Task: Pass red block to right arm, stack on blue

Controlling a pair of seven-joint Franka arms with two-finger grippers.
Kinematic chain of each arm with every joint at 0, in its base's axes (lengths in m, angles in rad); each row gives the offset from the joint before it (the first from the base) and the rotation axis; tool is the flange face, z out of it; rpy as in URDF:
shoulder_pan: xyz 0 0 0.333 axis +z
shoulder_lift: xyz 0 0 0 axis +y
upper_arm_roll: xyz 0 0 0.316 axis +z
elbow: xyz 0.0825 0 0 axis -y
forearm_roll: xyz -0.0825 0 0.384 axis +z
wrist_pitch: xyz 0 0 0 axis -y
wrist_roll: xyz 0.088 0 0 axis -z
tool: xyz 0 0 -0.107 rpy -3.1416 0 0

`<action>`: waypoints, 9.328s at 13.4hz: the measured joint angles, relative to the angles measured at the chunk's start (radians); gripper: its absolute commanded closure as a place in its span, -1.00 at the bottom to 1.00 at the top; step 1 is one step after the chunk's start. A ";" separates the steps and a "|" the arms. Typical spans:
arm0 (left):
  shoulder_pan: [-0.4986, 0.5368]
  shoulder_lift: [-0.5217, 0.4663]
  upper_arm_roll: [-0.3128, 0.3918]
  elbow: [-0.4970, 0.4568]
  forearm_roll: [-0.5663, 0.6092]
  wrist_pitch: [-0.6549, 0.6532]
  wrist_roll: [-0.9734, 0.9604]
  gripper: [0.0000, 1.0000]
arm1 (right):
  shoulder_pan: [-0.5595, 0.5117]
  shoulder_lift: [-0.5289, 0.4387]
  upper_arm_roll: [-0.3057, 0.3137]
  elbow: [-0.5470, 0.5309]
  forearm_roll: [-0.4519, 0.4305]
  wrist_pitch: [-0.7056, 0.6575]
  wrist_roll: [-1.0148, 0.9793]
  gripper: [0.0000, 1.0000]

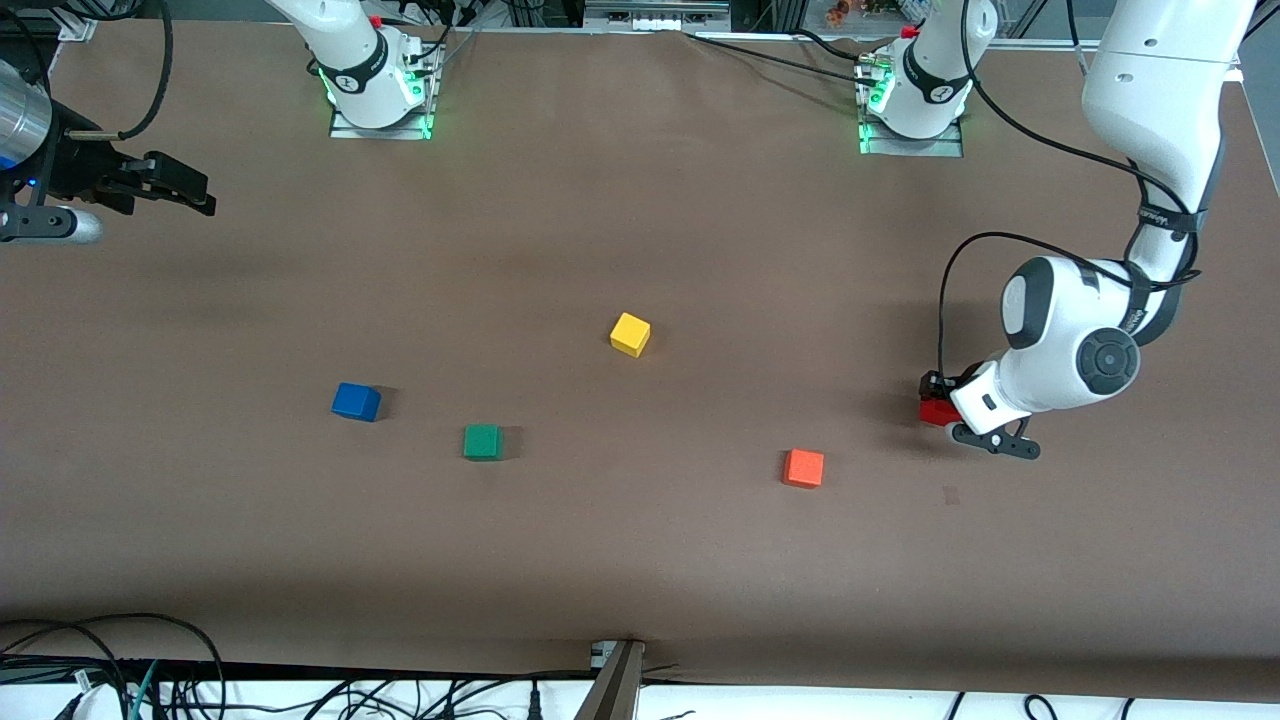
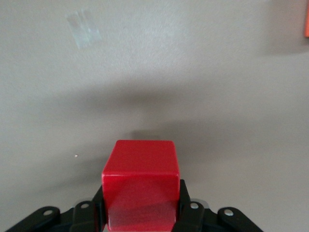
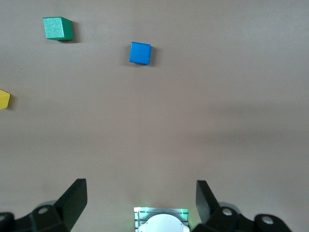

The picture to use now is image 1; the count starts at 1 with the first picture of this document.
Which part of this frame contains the orange wooden block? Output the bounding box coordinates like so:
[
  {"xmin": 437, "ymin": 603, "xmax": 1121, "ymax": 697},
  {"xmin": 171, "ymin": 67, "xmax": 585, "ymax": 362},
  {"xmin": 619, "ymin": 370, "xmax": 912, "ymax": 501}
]
[{"xmin": 782, "ymin": 448, "xmax": 826, "ymax": 490}]

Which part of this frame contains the blue wooden block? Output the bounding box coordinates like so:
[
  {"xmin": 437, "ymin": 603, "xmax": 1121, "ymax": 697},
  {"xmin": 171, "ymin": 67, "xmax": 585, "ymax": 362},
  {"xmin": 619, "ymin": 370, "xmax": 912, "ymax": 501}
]
[{"xmin": 331, "ymin": 381, "xmax": 383, "ymax": 423}]

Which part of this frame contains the yellow wooden block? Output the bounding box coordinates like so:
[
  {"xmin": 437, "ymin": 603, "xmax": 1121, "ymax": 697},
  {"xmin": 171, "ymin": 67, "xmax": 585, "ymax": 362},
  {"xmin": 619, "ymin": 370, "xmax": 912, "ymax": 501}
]
[{"xmin": 609, "ymin": 312, "xmax": 652, "ymax": 359}]

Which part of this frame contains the grey metal box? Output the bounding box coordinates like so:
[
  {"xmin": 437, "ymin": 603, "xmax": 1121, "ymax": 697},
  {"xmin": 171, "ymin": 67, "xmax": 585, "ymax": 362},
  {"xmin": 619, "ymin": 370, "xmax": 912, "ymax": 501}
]
[{"xmin": 584, "ymin": 0, "xmax": 733, "ymax": 33}]

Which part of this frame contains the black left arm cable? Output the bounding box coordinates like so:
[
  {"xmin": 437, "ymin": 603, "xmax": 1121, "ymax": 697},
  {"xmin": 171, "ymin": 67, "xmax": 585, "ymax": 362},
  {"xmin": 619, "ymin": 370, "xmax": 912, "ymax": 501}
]
[{"xmin": 937, "ymin": 0, "xmax": 1203, "ymax": 387}]

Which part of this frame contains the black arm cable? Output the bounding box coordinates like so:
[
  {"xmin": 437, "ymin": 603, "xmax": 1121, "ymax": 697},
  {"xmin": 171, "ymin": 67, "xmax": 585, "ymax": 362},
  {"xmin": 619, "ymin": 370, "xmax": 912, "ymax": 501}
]
[
  {"xmin": 60, "ymin": 0, "xmax": 175, "ymax": 143},
  {"xmin": 937, "ymin": 0, "xmax": 1203, "ymax": 387}
]

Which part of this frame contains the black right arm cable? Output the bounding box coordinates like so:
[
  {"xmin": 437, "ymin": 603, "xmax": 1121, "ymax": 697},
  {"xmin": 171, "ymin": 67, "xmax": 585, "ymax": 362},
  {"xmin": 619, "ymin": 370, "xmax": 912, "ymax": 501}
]
[{"xmin": 60, "ymin": 0, "xmax": 175, "ymax": 143}]

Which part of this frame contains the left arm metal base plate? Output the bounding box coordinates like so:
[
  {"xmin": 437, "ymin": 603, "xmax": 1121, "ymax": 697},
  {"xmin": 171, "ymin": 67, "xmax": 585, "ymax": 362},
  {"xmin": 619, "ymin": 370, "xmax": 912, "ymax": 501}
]
[{"xmin": 857, "ymin": 55, "xmax": 967, "ymax": 159}]

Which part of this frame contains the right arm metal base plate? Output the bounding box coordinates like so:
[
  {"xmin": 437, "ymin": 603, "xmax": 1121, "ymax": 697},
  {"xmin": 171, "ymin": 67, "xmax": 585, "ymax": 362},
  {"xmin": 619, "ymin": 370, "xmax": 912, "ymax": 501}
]
[{"xmin": 328, "ymin": 42, "xmax": 438, "ymax": 142}]

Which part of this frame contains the short black table cable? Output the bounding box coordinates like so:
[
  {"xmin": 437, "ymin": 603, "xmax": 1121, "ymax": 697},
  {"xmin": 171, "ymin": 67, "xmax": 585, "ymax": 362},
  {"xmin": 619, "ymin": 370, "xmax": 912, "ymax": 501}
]
[{"xmin": 795, "ymin": 27, "xmax": 883, "ymax": 65}]

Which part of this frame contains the long black table cable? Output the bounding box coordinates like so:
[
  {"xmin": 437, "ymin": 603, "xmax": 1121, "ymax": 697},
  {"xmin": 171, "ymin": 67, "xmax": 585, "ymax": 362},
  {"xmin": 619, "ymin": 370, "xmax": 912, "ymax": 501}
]
[{"xmin": 684, "ymin": 30, "xmax": 877, "ymax": 87}]

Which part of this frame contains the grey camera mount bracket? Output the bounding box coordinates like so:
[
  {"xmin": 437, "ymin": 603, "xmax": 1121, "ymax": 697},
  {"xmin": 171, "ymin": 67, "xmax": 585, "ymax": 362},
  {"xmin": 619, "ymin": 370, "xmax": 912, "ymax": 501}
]
[{"xmin": 572, "ymin": 638, "xmax": 648, "ymax": 720}]

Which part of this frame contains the black looped cable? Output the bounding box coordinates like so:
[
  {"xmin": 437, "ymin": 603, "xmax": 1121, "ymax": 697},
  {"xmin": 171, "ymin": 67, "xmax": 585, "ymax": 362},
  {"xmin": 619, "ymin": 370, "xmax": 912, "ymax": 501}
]
[{"xmin": 0, "ymin": 612, "xmax": 229, "ymax": 720}]

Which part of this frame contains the teal cable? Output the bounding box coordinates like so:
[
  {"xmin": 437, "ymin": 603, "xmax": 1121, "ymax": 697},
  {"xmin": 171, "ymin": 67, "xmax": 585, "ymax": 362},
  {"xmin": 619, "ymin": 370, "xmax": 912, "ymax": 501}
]
[{"xmin": 128, "ymin": 660, "xmax": 161, "ymax": 720}]

